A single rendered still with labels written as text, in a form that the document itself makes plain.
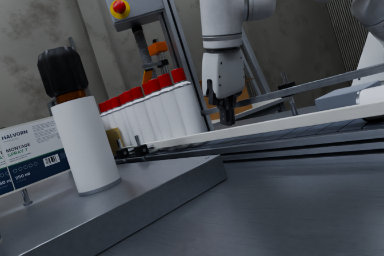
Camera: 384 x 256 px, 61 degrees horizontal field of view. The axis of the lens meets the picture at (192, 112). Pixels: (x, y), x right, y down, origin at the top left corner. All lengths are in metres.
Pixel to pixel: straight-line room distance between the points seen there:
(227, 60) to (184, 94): 0.18
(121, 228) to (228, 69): 0.38
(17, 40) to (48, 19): 0.55
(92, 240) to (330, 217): 0.31
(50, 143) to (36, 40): 4.57
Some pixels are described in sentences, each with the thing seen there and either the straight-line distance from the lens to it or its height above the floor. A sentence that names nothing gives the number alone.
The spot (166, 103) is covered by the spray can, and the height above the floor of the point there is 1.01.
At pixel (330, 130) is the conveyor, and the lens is 0.59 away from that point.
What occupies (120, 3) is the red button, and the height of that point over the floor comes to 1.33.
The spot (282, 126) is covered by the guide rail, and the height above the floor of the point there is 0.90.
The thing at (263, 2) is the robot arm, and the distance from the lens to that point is 0.69.
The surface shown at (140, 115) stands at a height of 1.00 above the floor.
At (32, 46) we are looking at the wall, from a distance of 5.38.
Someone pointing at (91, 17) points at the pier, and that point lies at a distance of 5.48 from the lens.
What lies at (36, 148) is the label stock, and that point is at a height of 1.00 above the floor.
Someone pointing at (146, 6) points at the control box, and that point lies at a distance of 1.05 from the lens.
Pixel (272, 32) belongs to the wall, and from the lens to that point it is 7.40.
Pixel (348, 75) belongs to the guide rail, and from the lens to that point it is 0.63.
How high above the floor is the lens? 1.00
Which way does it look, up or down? 2 degrees down
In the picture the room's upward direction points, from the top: 17 degrees counter-clockwise
